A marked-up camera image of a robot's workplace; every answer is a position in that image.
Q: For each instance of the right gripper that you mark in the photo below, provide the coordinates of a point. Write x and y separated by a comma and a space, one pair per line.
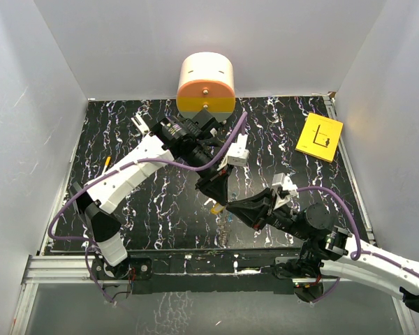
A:
257, 209

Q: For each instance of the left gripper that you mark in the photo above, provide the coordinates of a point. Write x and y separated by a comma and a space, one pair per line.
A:
215, 183

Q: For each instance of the yellow tagged key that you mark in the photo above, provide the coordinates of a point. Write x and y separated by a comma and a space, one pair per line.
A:
217, 208

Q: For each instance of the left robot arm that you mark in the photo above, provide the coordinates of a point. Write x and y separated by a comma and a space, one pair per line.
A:
178, 142

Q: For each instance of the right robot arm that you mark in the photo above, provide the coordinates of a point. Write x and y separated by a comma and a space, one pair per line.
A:
328, 249

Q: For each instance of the yellow book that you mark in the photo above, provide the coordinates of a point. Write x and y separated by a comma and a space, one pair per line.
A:
320, 137

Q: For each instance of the white plastic clip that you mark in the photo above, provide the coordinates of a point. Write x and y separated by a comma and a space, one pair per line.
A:
140, 124

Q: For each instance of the round three-drawer mini cabinet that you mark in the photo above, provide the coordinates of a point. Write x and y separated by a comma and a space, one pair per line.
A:
206, 82

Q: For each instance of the yellow marker pen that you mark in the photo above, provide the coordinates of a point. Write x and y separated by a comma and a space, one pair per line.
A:
107, 162

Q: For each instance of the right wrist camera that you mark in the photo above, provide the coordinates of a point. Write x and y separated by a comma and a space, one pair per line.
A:
284, 186

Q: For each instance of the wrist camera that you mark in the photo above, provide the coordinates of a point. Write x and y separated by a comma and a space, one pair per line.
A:
284, 186
237, 153

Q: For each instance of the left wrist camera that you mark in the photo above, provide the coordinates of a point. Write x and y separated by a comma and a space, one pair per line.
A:
237, 153

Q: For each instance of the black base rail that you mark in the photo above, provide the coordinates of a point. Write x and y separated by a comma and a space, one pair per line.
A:
133, 276

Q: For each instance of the aluminium frame rail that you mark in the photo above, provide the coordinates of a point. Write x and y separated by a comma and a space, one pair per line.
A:
66, 269

